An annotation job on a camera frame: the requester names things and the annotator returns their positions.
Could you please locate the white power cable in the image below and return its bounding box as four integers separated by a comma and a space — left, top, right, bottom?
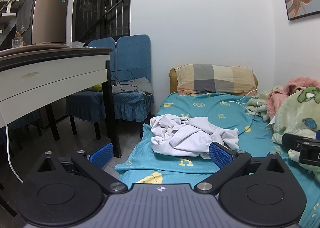
0, 110, 24, 185

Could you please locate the clear plastic bag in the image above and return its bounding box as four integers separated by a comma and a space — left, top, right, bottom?
66, 41, 87, 49

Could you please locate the plaid pillow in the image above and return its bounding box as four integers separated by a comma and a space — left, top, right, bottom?
175, 63, 258, 96

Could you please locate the white table with black legs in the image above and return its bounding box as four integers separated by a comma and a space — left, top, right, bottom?
0, 47, 122, 218

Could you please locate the white shirt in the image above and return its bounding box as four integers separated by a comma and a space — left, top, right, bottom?
150, 115, 240, 159

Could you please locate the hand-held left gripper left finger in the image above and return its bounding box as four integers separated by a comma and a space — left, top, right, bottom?
32, 142, 128, 195

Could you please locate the green fleece cartoon blanket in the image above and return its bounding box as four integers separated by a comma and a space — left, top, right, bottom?
246, 86, 320, 181

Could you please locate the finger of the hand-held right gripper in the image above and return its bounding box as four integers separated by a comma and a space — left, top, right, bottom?
282, 133, 316, 150

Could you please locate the pink fluffy blanket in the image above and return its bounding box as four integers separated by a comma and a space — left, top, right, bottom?
266, 77, 320, 121

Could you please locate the brown pillow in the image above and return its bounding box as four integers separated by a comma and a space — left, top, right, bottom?
169, 68, 258, 94

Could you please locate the brown fridge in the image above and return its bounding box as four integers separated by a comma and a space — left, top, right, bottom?
15, 0, 69, 45

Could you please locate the black cable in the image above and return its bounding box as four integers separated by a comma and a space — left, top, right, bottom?
110, 70, 138, 92

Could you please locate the white charging cable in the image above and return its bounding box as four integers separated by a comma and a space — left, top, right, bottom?
220, 88, 268, 118

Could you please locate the blue covered chair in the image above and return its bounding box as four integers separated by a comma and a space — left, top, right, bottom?
65, 38, 116, 141
110, 35, 155, 141

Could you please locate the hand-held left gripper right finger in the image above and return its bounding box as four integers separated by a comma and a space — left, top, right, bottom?
194, 141, 290, 196

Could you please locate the grey cloth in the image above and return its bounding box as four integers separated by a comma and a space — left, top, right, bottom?
111, 77, 153, 95

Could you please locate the dark barred window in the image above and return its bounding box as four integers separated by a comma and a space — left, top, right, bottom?
72, 0, 132, 43

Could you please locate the teal printed bed sheet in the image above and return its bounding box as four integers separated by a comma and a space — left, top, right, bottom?
114, 91, 320, 228

